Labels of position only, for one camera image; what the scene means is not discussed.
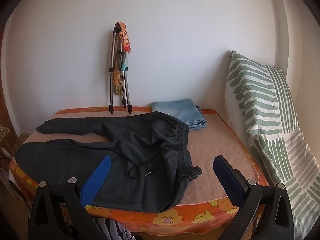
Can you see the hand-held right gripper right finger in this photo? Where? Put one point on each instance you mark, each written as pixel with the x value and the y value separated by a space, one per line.
pixel 228 177

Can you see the green striped white cushion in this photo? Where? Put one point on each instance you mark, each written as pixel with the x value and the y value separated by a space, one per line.
pixel 255 92
pixel 287 160

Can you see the grey folded garment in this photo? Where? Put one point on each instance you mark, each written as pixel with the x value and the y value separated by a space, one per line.
pixel 112 230

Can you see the dark grey pants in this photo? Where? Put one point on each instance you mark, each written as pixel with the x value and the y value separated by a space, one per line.
pixel 125 135

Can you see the floral patterned cloth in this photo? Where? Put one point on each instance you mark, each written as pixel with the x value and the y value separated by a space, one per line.
pixel 124 40

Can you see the beige blanket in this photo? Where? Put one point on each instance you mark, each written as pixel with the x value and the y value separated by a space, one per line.
pixel 220 140

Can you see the folded light blue jeans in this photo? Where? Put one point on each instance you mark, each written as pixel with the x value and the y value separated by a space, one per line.
pixel 182 110

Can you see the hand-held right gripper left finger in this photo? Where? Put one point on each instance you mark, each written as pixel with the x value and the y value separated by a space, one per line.
pixel 100 177

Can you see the orange floral bed sheet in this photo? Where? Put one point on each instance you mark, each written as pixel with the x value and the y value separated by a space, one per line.
pixel 175 217

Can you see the leopard print cloth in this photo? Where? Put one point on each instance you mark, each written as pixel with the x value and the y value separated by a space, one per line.
pixel 3 132

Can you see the folded metal stand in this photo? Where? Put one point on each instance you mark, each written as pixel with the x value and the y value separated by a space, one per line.
pixel 111 109

